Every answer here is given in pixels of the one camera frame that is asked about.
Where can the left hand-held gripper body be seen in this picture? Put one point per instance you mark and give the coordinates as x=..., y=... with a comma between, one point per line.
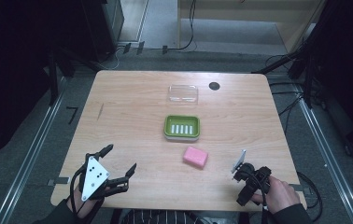
x=94, y=177

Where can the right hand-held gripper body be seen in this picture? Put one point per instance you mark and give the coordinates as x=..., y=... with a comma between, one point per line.
x=252, y=182

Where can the pink soap bar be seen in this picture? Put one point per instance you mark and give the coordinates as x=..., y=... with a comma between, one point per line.
x=195, y=157

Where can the green soap dish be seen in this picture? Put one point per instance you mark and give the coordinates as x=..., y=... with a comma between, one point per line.
x=181, y=127

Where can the person's left hand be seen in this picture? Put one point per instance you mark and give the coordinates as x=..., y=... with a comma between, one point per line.
x=81, y=200

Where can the person's right hand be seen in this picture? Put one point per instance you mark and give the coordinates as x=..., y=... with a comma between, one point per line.
x=279, y=195

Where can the striped clothing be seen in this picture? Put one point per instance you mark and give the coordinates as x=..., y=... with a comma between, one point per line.
x=156, y=217

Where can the clear plastic lid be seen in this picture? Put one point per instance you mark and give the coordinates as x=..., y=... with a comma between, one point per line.
x=182, y=94

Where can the dark round table grommet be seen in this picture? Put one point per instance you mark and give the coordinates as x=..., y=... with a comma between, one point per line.
x=214, y=86

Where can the black cabinet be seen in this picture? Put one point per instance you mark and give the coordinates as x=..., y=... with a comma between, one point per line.
x=103, y=28

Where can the black tripod stand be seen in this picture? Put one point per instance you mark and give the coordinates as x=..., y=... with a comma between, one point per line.
x=299, y=68

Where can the light wooden shelf unit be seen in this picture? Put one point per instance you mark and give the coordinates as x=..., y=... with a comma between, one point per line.
x=243, y=18

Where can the metal floor rail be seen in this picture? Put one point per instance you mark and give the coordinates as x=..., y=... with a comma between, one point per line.
x=28, y=155
x=327, y=155

